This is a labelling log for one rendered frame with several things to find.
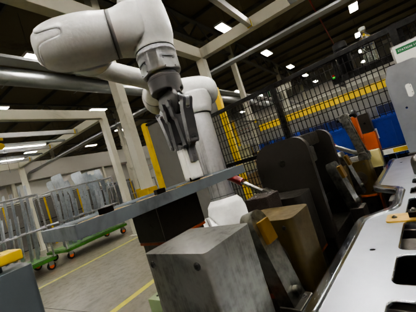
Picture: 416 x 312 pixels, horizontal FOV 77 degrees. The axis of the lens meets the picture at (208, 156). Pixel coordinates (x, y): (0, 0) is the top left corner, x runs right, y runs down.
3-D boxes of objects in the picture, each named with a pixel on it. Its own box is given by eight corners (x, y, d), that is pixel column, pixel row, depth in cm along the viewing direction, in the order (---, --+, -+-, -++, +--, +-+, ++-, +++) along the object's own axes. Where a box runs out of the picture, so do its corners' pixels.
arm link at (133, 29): (176, 58, 65) (124, 70, 63) (158, 0, 66) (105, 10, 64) (179, 35, 55) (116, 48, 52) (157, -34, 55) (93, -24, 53)
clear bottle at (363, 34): (379, 60, 131) (366, 22, 131) (365, 66, 135) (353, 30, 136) (381, 61, 136) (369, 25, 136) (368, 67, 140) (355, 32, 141)
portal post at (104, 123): (137, 236, 686) (101, 116, 698) (128, 237, 706) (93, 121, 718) (147, 230, 716) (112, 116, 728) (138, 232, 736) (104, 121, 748)
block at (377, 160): (412, 251, 89) (377, 148, 91) (400, 251, 92) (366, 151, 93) (413, 246, 92) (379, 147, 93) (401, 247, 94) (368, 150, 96)
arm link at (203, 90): (213, 253, 114) (259, 238, 117) (220, 260, 98) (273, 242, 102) (167, 90, 124) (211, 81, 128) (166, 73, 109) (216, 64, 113)
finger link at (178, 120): (179, 100, 60) (181, 97, 59) (195, 146, 58) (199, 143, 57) (164, 102, 57) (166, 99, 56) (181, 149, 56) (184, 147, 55)
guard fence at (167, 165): (277, 255, 292) (223, 86, 299) (273, 262, 280) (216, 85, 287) (186, 262, 364) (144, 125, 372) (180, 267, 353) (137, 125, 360)
